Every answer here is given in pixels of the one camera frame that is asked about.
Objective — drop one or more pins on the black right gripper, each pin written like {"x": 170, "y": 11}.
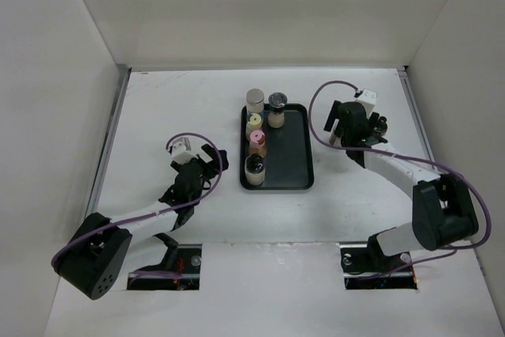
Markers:
{"x": 334, "y": 115}

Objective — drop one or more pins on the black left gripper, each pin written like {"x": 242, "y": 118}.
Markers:
{"x": 213, "y": 155}

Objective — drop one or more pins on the pink lid spice jar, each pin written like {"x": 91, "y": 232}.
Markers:
{"x": 257, "y": 143}

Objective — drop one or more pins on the black cap white powder bottle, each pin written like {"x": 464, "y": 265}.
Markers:
{"x": 255, "y": 169}

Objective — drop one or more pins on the yellow lid spice jar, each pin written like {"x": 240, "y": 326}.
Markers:
{"x": 254, "y": 122}

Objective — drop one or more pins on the spice jar dark round lid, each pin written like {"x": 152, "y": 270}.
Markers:
{"x": 277, "y": 102}

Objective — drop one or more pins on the silver lid spice jar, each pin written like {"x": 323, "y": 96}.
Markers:
{"x": 255, "y": 101}

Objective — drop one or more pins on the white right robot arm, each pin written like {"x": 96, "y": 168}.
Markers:
{"x": 442, "y": 209}

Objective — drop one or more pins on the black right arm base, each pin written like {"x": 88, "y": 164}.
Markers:
{"x": 366, "y": 267}

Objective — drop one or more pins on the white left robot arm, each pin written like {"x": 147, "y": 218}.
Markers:
{"x": 92, "y": 260}

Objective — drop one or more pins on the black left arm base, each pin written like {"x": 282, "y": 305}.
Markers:
{"x": 178, "y": 270}

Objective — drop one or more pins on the spice jar white red lid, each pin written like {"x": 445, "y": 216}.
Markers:
{"x": 334, "y": 140}

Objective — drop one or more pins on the black knob cap bottle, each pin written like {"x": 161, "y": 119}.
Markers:
{"x": 381, "y": 126}

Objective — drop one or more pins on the black plastic tray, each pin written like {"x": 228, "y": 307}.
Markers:
{"x": 288, "y": 161}

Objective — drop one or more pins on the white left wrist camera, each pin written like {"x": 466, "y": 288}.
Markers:
{"x": 180, "y": 150}

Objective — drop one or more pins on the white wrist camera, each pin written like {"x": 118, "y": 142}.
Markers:
{"x": 180, "y": 150}
{"x": 367, "y": 98}

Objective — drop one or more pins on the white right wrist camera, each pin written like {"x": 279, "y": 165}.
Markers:
{"x": 367, "y": 98}

